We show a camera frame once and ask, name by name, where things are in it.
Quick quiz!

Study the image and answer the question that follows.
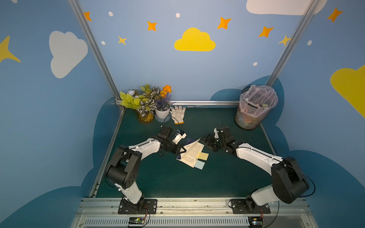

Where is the purple covered book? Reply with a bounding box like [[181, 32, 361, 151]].
[[176, 139, 204, 168]]

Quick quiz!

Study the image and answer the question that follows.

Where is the yellow sticky note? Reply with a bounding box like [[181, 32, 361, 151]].
[[197, 152, 209, 161]]

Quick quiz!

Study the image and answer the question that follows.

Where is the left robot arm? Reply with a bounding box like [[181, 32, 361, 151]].
[[104, 125, 186, 215]]

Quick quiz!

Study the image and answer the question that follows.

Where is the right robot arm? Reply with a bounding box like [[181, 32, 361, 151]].
[[202, 127, 311, 213]]

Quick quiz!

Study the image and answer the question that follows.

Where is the light blue sticky note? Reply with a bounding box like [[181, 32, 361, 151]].
[[194, 160, 205, 170]]

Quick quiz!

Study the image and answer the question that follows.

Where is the white flower pot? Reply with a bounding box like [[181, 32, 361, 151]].
[[155, 108, 171, 123]]

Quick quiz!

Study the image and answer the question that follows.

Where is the white work glove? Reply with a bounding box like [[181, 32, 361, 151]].
[[170, 106, 186, 125]]

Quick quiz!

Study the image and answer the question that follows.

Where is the artificial plant bouquet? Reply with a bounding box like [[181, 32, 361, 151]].
[[119, 84, 172, 124]]

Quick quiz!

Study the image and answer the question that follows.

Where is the mesh trash bin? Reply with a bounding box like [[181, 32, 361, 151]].
[[235, 85, 279, 130]]

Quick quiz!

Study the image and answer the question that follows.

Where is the pink trash bag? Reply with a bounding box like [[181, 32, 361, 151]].
[[238, 85, 279, 118]]

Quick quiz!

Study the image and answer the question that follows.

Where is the left circuit board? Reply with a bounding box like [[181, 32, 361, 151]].
[[127, 217, 147, 228]]

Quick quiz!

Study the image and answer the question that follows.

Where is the circuit board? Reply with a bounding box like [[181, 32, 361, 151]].
[[127, 217, 147, 228], [248, 217, 263, 228]]

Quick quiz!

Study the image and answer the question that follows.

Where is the right circuit board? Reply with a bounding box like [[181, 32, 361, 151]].
[[248, 217, 263, 228]]

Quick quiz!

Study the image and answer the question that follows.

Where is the back aluminium frame bar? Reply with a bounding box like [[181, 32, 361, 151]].
[[115, 99, 240, 106]]

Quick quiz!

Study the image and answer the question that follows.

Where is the right side frame bar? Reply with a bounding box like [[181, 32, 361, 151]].
[[259, 123, 277, 155]]

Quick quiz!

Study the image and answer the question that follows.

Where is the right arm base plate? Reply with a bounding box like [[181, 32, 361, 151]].
[[227, 199, 271, 214]]

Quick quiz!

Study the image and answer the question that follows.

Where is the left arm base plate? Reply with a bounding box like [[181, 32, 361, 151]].
[[118, 199, 158, 215]]

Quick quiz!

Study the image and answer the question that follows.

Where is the left side frame bar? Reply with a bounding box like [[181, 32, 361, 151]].
[[88, 109, 124, 198]]

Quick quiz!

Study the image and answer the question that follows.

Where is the aluminium front rail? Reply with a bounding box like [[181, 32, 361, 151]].
[[71, 197, 318, 228]]

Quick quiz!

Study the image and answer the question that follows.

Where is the right aluminium frame post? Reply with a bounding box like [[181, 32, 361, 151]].
[[265, 0, 320, 86]]

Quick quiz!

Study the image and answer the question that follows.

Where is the aluminium frame post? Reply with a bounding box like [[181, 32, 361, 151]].
[[68, 0, 120, 100], [265, 0, 320, 86]]

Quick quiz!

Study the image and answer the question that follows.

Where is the left aluminium frame post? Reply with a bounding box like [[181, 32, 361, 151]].
[[68, 0, 120, 100]]

